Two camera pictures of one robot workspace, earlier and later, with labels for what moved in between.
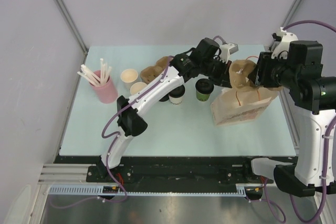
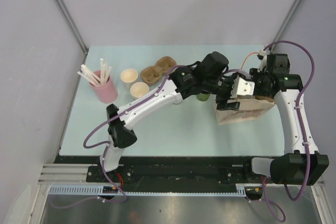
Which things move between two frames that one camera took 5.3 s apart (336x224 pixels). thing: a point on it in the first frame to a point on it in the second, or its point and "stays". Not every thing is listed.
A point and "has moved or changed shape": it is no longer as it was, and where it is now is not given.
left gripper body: [216, 71] to [222, 89]
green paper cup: [202, 97] stays
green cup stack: [136, 87] stays
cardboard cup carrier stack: [149, 72] stays
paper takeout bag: [243, 100] has moved or changed shape
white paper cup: [176, 101] stays
